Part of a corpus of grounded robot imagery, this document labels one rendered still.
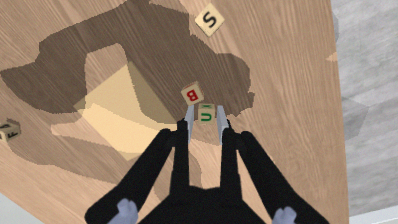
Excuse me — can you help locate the cream letter block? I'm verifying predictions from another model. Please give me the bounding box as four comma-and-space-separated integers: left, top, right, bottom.
195, 2, 224, 38
0, 122, 20, 142
181, 81, 204, 106
198, 104, 215, 124

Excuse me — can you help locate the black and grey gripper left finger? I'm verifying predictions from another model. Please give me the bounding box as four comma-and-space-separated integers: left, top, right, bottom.
84, 105, 194, 224

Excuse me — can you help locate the tan flat mat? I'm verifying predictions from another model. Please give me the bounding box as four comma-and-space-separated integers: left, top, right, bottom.
73, 61, 177, 160

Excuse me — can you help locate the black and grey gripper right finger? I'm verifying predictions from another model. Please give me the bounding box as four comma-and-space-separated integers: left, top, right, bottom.
216, 106, 330, 224

